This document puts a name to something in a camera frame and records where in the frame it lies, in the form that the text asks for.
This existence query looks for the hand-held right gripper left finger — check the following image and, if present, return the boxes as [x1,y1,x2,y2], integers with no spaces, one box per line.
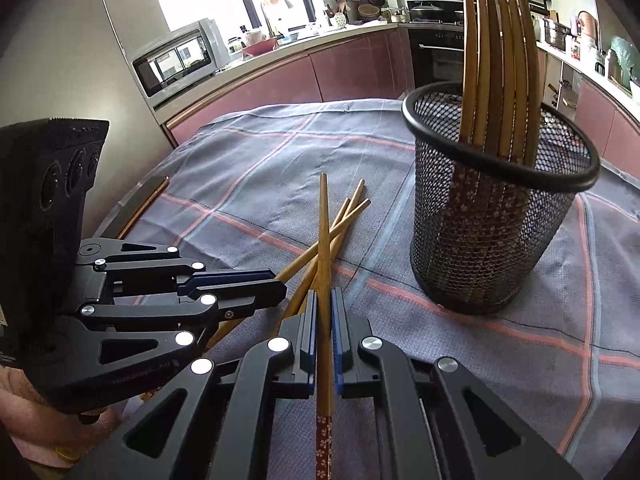
[75,290,319,480]

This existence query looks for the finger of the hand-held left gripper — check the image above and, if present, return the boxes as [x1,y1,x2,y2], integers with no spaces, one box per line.
[75,238,275,297]
[42,279,289,413]

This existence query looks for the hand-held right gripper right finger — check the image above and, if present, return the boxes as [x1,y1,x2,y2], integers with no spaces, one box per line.
[331,287,585,480]

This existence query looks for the red-ended wooden chopstick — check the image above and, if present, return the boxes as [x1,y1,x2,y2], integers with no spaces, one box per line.
[287,199,351,318]
[204,199,372,352]
[270,178,366,336]
[315,172,335,480]

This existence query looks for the black mesh cup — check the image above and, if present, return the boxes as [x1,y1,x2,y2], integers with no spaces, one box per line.
[402,81,601,316]

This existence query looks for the bunch of wooden chopsticks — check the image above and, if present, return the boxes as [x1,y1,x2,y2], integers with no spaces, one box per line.
[450,0,543,306]

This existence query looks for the person's left hand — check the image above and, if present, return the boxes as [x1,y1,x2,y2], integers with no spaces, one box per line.
[0,365,127,466]

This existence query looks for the grey checked tablecloth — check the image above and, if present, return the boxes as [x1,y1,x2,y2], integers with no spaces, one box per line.
[100,99,640,480]

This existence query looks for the grey refrigerator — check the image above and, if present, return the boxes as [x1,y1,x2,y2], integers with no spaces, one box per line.
[0,0,168,171]

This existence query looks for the silver microwave oven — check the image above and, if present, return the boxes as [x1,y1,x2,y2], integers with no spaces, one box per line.
[132,18,228,111]

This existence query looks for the pink base cabinets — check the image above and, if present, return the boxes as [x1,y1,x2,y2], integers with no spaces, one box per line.
[162,27,416,146]
[535,47,640,161]

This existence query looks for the pink bowl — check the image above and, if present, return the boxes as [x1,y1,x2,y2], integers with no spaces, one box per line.
[242,36,278,57]

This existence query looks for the steel kitchen faucet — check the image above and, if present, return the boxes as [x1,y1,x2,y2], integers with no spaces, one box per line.
[262,0,296,36]

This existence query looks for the black built-in oven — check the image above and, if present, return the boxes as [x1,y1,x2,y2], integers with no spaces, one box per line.
[407,27,468,93]

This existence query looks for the black lidded wok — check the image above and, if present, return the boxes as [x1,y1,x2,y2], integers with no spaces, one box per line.
[410,1,445,22]

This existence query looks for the steel stock pot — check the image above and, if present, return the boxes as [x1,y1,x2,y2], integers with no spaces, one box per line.
[544,17,571,51]

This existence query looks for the green plastic bag item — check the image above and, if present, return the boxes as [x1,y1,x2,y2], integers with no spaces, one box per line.
[607,36,640,86]

